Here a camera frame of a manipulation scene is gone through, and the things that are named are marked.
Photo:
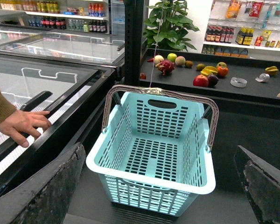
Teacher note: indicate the small red fruit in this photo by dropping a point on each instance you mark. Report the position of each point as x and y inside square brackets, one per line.
[143, 76]

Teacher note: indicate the glass top freezer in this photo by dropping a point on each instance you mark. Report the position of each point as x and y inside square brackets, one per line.
[64, 73]

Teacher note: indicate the green potted plant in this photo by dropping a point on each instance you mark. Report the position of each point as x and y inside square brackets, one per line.
[168, 25]

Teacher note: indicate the red apple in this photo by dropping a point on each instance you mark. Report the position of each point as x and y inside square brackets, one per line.
[201, 81]

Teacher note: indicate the olive green small fruit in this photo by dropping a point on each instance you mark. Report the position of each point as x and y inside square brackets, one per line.
[200, 67]

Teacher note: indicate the green apple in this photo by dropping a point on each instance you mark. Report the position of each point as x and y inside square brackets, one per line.
[172, 57]

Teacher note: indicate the bystander bare hand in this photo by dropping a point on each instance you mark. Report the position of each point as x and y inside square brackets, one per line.
[24, 122]

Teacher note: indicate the green red mango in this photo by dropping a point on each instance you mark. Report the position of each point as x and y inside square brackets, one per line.
[222, 64]

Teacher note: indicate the light blue plastic basket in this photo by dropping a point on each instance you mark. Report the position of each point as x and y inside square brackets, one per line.
[154, 150]

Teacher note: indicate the brown kiwi fruit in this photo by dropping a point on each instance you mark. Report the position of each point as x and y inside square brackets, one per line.
[188, 64]

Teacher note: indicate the clear tape roll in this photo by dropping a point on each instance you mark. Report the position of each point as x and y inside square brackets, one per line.
[238, 82]

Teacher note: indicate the dark purple plum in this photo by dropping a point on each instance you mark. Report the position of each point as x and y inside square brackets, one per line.
[212, 80]

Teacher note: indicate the yellow starfruit near plum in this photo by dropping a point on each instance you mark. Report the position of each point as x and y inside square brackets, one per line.
[209, 70]

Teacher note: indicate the yellow starfruit far right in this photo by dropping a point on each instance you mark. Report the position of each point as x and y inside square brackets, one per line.
[272, 71]

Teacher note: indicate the pale peach fruit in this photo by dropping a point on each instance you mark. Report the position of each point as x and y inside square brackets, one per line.
[180, 61]

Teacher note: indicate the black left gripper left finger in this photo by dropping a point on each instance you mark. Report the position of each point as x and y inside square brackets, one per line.
[44, 198]

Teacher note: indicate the white peach behind dragonfruit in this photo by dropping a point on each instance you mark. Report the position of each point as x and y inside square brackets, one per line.
[158, 59]

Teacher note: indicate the pink dragon fruit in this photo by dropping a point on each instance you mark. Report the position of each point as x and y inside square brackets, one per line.
[166, 67]

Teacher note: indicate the orange persimmon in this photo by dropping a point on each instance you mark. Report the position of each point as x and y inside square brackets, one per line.
[222, 71]

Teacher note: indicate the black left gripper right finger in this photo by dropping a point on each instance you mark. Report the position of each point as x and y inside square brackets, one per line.
[261, 184]

